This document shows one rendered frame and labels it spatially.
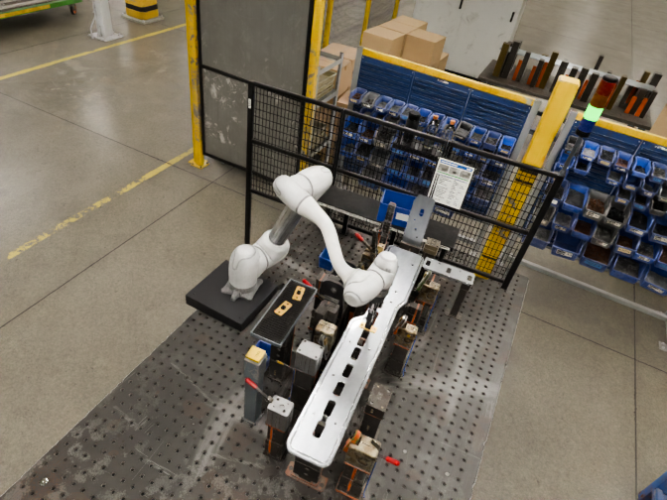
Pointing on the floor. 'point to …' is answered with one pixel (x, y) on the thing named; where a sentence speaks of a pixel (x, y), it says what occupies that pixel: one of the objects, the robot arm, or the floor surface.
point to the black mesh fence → (376, 177)
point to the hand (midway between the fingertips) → (369, 321)
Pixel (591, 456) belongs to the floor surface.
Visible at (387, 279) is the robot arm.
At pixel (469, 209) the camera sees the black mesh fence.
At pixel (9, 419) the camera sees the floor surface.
